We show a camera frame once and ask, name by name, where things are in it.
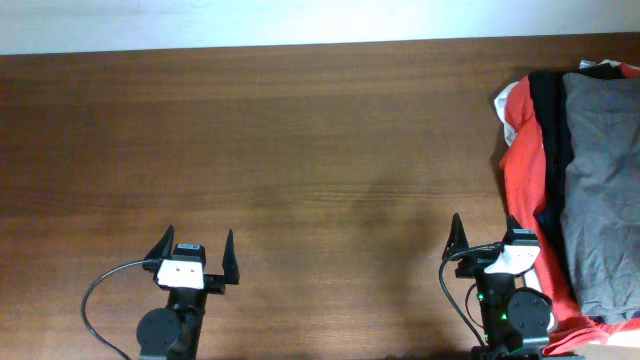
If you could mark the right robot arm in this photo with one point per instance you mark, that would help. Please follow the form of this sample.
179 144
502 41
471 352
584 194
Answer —
515 321

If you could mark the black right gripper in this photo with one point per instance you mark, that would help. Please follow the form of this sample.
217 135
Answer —
467 270

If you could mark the grey shorts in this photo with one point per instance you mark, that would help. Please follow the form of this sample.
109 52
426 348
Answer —
600 219

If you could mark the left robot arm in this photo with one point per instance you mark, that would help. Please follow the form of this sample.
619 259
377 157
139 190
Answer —
173 331

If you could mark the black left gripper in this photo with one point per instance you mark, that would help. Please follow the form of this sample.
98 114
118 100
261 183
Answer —
214 282

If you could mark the red garment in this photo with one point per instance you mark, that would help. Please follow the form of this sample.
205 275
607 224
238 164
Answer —
524 166

